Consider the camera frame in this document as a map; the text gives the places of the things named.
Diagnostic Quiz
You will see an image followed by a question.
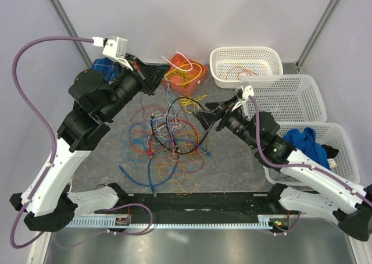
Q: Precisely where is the black cloth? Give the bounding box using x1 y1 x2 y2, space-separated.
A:
321 144 339 159

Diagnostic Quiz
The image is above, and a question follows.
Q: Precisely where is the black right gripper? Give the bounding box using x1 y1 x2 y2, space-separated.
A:
192 94 259 148

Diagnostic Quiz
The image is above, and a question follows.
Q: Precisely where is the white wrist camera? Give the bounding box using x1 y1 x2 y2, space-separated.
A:
231 84 255 112
92 35 133 70

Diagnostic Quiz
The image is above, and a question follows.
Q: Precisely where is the middle white perforated basket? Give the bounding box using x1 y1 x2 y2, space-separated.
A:
241 74 327 122

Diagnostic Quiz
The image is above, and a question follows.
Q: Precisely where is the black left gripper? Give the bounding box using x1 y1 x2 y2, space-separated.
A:
102 53 172 121

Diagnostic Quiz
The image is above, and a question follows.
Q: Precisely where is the white basket with cloths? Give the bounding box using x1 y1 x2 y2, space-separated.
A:
278 122 360 184

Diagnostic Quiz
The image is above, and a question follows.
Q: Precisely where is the rounded white perforated basket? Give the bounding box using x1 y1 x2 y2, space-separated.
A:
209 47 284 89

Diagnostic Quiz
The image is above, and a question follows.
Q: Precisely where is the blue ethernet cable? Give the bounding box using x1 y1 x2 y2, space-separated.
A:
118 118 213 197

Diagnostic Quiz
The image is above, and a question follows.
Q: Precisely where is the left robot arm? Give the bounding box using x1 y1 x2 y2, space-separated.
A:
10 54 170 232

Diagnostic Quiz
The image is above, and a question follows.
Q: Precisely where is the red ethernet cable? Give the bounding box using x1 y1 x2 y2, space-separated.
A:
147 119 204 163

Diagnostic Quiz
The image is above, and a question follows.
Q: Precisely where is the yellow green wire coil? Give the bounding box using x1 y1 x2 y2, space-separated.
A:
166 69 189 87

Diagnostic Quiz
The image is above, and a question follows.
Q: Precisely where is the thick yellow ethernet cable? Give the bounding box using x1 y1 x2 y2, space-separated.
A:
166 62 203 81

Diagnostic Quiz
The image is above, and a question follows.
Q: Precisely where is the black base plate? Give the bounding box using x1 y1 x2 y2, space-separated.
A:
110 192 298 223

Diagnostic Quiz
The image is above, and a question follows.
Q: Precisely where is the red thin wire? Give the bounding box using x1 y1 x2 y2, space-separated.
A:
129 105 163 131

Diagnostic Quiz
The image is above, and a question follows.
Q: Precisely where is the bright yellow wire bundle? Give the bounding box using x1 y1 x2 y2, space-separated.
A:
180 94 209 108

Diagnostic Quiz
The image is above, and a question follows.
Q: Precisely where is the blue towel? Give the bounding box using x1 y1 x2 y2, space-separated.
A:
284 127 331 170

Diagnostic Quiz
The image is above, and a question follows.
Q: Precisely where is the white thin wire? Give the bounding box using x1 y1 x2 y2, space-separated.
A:
151 51 195 140

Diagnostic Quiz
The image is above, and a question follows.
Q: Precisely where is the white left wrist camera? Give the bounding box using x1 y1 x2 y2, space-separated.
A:
92 35 133 70

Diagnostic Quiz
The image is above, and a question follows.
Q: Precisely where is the blue plaid cloth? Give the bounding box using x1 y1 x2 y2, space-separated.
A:
90 58 121 83

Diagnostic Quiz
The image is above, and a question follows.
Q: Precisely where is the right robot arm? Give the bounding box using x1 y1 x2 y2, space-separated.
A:
193 100 371 241

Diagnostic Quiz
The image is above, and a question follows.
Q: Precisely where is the thick black cable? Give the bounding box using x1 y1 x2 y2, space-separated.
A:
149 96 213 155

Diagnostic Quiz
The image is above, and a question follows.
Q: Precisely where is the orange thin wire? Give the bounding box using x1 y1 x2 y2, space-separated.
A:
225 66 258 80

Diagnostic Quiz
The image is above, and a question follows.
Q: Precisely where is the light blue cable duct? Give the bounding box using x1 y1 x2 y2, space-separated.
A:
67 215 273 230

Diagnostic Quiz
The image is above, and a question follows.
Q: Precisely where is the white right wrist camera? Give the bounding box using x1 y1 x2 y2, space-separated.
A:
231 84 255 112

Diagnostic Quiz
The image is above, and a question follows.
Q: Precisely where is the orange plastic box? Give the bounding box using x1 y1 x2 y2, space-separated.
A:
163 52 208 97

